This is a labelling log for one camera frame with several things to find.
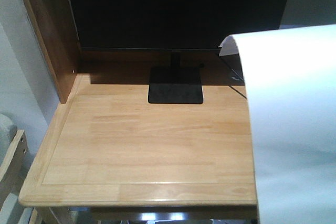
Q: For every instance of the white paper sheets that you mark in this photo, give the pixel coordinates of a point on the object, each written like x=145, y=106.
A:
x=290, y=83

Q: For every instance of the black monitor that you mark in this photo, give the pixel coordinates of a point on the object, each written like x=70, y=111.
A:
x=174, y=26

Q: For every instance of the wooden chair frame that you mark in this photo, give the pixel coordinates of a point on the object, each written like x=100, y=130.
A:
x=11, y=180

